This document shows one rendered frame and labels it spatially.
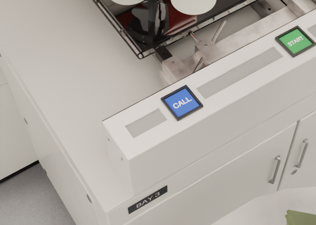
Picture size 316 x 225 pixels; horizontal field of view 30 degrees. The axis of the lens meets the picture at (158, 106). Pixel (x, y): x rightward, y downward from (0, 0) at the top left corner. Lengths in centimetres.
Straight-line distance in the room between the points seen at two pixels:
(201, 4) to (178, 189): 40
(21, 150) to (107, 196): 88
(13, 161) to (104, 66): 78
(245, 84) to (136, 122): 21
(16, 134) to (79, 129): 70
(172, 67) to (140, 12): 17
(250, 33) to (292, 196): 36
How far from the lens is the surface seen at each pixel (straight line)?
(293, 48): 115
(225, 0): 131
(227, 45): 125
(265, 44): 115
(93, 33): 136
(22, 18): 143
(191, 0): 131
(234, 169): 131
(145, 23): 126
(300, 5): 131
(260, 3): 138
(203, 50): 120
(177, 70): 117
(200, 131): 107
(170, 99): 106
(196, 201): 132
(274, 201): 113
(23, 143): 195
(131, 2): 130
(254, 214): 112
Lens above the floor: 183
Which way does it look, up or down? 56 degrees down
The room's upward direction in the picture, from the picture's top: 3 degrees counter-clockwise
